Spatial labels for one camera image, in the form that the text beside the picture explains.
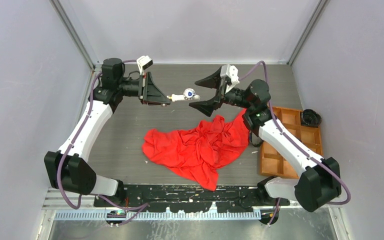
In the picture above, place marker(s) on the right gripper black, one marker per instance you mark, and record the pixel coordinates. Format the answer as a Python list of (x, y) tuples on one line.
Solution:
[(207, 106)]

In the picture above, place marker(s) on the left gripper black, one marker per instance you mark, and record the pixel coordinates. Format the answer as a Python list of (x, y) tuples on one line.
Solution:
[(153, 96)]

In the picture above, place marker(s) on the white faucet with chrome head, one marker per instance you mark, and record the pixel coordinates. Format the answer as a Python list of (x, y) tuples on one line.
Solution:
[(189, 94)]

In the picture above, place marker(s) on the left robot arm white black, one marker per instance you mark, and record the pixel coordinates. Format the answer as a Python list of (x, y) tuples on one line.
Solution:
[(68, 167)]

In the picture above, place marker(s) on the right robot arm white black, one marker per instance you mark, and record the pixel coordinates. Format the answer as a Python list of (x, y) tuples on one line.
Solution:
[(319, 181)]

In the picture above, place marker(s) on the red cloth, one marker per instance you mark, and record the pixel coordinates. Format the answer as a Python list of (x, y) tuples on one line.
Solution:
[(196, 154)]

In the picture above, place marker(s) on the orange compartment tray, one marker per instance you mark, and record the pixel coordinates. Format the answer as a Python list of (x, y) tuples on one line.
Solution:
[(286, 157)]

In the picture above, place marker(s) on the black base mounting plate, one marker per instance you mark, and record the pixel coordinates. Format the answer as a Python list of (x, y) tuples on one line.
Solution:
[(193, 198)]

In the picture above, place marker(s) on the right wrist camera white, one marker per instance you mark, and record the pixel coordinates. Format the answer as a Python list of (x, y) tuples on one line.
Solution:
[(229, 78)]

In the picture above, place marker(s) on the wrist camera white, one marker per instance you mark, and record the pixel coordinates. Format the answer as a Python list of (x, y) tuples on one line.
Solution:
[(143, 63), (229, 78)]

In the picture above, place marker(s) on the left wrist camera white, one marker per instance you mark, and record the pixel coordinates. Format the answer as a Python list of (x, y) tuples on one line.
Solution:
[(143, 63)]

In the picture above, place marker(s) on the slotted cable duct grey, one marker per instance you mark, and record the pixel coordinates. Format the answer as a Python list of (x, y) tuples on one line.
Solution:
[(118, 215)]

